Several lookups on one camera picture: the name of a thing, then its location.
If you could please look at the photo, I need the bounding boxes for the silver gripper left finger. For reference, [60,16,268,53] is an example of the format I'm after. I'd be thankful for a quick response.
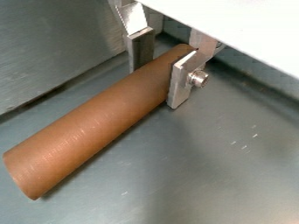
[108,0,154,72]

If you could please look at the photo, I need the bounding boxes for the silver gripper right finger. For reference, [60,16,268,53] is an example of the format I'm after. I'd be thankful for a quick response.
[166,29,225,109]

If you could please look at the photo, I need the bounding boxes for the brown oval cylinder peg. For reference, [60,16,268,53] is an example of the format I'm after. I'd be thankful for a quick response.
[2,44,192,200]

